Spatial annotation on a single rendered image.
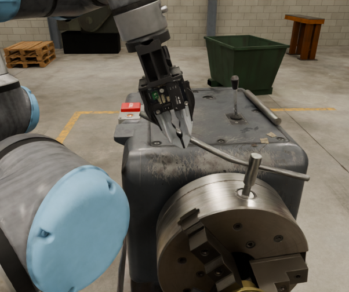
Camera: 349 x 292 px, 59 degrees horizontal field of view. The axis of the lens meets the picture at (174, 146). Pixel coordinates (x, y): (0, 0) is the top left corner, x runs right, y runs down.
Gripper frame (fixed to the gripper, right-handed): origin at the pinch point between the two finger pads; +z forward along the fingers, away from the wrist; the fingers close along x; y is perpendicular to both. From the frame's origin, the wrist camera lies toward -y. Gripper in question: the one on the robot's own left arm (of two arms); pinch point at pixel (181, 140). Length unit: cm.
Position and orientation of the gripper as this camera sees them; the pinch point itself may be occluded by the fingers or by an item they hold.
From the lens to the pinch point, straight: 59.1
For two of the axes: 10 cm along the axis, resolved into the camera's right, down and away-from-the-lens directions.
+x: 9.5, -3.0, -0.7
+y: 0.7, 4.4, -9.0
